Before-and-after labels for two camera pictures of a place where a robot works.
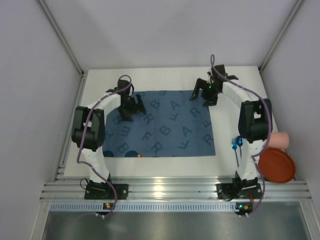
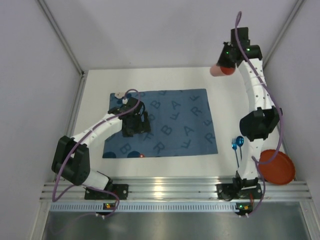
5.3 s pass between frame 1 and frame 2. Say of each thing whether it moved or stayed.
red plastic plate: stayed
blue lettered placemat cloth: stayed
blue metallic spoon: stayed
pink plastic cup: moved
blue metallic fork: stayed
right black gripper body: moved
